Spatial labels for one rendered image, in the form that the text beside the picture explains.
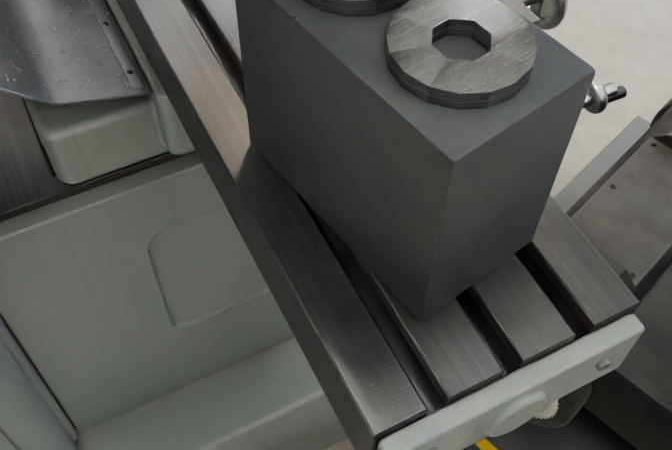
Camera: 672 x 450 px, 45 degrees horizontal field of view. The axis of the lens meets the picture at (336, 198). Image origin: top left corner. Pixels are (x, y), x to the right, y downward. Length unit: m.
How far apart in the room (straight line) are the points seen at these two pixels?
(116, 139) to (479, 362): 0.49
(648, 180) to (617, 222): 0.10
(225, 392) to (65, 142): 0.65
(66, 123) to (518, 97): 0.54
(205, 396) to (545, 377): 0.89
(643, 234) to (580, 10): 1.33
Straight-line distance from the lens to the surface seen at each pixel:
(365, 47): 0.50
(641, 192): 1.22
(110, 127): 0.90
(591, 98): 1.37
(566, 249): 0.66
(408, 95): 0.47
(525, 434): 1.20
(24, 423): 1.22
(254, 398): 1.41
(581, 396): 1.09
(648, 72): 2.30
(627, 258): 1.14
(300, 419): 1.43
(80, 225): 0.99
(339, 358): 0.58
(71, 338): 1.18
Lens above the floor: 1.49
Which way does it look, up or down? 53 degrees down
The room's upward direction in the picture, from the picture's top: 2 degrees clockwise
